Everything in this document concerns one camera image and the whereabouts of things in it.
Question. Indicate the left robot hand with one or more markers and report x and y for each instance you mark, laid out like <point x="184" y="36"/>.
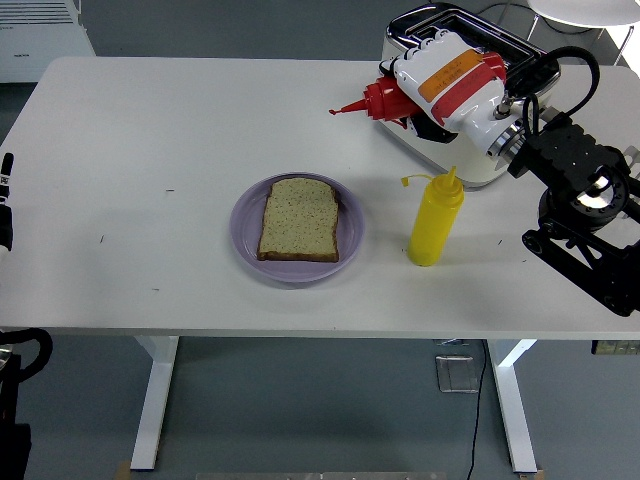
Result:
<point x="5" y="225"/>

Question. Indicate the white round side table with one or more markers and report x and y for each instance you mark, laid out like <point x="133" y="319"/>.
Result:
<point x="585" y="10"/>

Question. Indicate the white table leg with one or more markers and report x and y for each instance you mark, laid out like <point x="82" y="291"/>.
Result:
<point x="515" y="410"/>
<point x="152" y="400"/>

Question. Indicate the white slatted appliance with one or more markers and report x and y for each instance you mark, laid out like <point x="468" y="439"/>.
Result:
<point x="35" y="45"/>

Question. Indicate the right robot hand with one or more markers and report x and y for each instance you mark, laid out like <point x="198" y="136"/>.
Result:
<point x="450" y="80"/>

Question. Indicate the metal floor socket plate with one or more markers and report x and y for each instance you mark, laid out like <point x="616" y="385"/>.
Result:
<point x="456" y="375"/>

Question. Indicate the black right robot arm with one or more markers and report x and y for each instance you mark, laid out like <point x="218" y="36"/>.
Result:
<point x="570" y="155"/>

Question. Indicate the speckled bread slice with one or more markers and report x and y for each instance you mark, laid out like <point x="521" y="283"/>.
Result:
<point x="300" y="220"/>

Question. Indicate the yellow squeeze bottle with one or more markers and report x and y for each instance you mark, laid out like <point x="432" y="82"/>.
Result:
<point x="434" y="225"/>

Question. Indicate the white chrome toaster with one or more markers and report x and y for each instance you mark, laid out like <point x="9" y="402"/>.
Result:
<point x="450" y="160"/>

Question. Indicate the table control panel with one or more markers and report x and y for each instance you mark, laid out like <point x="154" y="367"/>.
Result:
<point x="615" y="347"/>

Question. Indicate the red squeeze bottle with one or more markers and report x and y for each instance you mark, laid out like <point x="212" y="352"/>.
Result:
<point x="382" y="97"/>

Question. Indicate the grey under-table bracket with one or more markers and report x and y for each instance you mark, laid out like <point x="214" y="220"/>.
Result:
<point x="450" y="342"/>

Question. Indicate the purple plate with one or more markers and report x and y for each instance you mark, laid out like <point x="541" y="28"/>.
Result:
<point x="245" y="235"/>

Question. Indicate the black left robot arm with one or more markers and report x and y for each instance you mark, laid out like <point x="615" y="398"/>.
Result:
<point x="12" y="400"/>

